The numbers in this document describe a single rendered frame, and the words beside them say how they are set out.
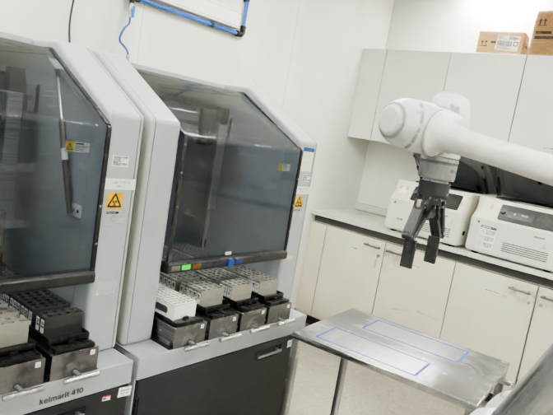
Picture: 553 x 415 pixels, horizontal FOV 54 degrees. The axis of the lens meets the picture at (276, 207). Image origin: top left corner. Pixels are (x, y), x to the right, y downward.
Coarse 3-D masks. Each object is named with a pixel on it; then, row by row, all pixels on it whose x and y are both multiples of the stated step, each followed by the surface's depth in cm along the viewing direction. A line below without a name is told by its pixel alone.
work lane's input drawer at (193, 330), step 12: (156, 312) 178; (156, 324) 176; (168, 324) 172; (180, 324) 172; (192, 324) 175; (204, 324) 180; (168, 336) 172; (180, 336) 172; (192, 336) 176; (204, 336) 181; (192, 348) 171
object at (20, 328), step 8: (16, 320) 139; (24, 320) 140; (0, 328) 135; (8, 328) 136; (16, 328) 138; (24, 328) 139; (0, 336) 135; (8, 336) 137; (16, 336) 138; (24, 336) 140; (0, 344) 135; (8, 344) 137
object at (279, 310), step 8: (264, 304) 208; (272, 304) 207; (280, 304) 211; (288, 304) 214; (272, 312) 207; (280, 312) 211; (288, 312) 216; (272, 320) 209; (280, 320) 210; (288, 320) 210
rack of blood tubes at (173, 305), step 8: (160, 288) 188; (168, 288) 189; (160, 296) 180; (168, 296) 181; (176, 296) 182; (184, 296) 184; (160, 304) 189; (168, 304) 175; (176, 304) 175; (184, 304) 176; (192, 304) 179; (160, 312) 177; (168, 312) 175; (176, 312) 174; (184, 312) 177; (192, 312) 179
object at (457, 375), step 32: (352, 320) 201; (384, 320) 208; (352, 352) 171; (384, 352) 175; (416, 352) 180; (448, 352) 185; (480, 352) 190; (288, 384) 182; (416, 384) 157; (448, 384) 159; (480, 384) 163; (512, 384) 176
